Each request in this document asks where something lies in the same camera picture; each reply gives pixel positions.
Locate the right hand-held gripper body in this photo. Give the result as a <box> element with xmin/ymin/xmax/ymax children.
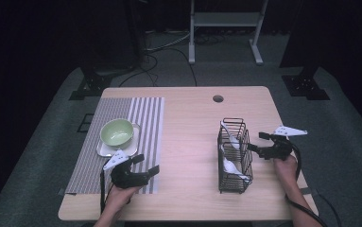
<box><xmin>259</xmin><ymin>126</ymin><xmax>309</xmax><ymax>162</ymax></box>

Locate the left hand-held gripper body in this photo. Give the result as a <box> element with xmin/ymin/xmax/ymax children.
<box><xmin>102</xmin><ymin>149</ymin><xmax>150</xmax><ymax>190</ymax></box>

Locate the white ceramic spoon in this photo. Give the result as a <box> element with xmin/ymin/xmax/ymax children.
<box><xmin>220</xmin><ymin>145</ymin><xmax>251</xmax><ymax>182</ymax></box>
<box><xmin>219</xmin><ymin>121</ymin><xmax>241</xmax><ymax>150</ymax></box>

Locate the black wire basket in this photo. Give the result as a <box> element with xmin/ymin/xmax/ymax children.
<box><xmin>216</xmin><ymin>117</ymin><xmax>254</xmax><ymax>194</ymax></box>

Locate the person's left hand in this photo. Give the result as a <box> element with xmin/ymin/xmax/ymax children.
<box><xmin>106</xmin><ymin>183</ymin><xmax>142</xmax><ymax>208</ymax></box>

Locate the person's right hand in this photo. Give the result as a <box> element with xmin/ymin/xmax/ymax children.
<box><xmin>272</xmin><ymin>154</ymin><xmax>300</xmax><ymax>191</ymax></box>

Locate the white square plate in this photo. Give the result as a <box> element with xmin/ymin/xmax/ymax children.
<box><xmin>95</xmin><ymin>122</ymin><xmax>142</xmax><ymax>158</ymax></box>

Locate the green bowl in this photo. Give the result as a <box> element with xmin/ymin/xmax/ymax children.
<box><xmin>99</xmin><ymin>118</ymin><xmax>135</xmax><ymax>149</ymax></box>

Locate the grey striped placemat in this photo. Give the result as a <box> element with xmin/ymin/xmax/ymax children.
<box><xmin>64</xmin><ymin>96</ymin><xmax>165</xmax><ymax>195</ymax></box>

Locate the black stand base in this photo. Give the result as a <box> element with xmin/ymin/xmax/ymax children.
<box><xmin>69</xmin><ymin>66</ymin><xmax>114</xmax><ymax>101</ymax></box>
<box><xmin>281</xmin><ymin>65</ymin><xmax>331</xmax><ymax>101</ymax></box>

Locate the white metal stand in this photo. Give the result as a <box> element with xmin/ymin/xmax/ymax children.
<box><xmin>187</xmin><ymin>0</ymin><xmax>269</xmax><ymax>66</ymax></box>

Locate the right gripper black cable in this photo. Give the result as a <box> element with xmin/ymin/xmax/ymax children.
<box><xmin>284</xmin><ymin>143</ymin><xmax>329</xmax><ymax>227</ymax></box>

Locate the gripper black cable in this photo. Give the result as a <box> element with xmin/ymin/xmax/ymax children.
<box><xmin>98</xmin><ymin>159</ymin><xmax>113</xmax><ymax>214</ymax></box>
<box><xmin>284</xmin><ymin>143</ymin><xmax>329</xmax><ymax>227</ymax></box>

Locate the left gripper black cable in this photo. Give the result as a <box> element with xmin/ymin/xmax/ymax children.
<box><xmin>98</xmin><ymin>159</ymin><xmax>113</xmax><ymax>214</ymax></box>

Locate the dark floor outlet frame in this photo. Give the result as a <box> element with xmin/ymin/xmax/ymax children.
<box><xmin>77</xmin><ymin>113</ymin><xmax>95</xmax><ymax>133</ymax></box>

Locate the thin black cable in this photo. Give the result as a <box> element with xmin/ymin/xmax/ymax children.
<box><xmin>314</xmin><ymin>188</ymin><xmax>342</xmax><ymax>227</ymax></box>

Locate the black floor cable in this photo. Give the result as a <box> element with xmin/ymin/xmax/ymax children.
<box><xmin>117</xmin><ymin>46</ymin><xmax>198</xmax><ymax>88</ymax></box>

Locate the grey floor cable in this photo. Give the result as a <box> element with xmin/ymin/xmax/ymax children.
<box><xmin>144</xmin><ymin>31</ymin><xmax>192</xmax><ymax>53</ymax></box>

